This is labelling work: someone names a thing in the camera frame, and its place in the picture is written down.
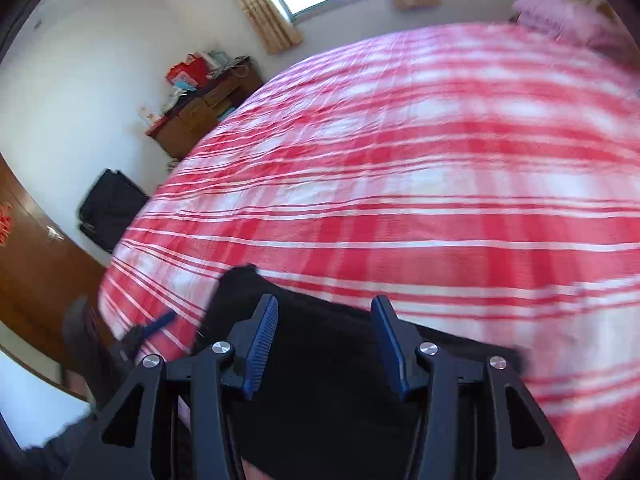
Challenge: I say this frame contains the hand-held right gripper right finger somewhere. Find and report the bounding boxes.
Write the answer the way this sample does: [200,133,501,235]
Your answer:
[370,295,581,480]

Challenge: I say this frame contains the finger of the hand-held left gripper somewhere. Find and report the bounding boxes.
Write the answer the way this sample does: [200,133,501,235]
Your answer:
[122,309,178,361]

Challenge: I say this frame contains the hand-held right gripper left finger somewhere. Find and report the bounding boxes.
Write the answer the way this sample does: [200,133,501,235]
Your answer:
[62,294,279,480]

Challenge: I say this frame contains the black pants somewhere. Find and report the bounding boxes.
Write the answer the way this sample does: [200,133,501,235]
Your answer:
[192,264,533,480]

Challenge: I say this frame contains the brown wooden door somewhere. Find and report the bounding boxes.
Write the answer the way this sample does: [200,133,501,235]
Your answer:
[0,155,113,401]

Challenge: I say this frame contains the black suitcase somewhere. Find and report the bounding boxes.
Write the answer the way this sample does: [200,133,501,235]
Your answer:
[77,169,151,254]

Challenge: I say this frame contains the red plaid bed sheet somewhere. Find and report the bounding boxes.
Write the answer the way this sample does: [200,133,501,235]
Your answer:
[97,22,640,480]

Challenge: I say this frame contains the brown wooden cabinet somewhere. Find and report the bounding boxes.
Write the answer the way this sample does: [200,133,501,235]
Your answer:
[145,57,265,161]

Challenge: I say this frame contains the red box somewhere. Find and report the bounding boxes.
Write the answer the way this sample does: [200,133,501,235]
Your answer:
[166,54,211,88]

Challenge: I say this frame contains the pink pillow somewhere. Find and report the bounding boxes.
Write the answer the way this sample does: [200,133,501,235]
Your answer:
[512,0,636,66]

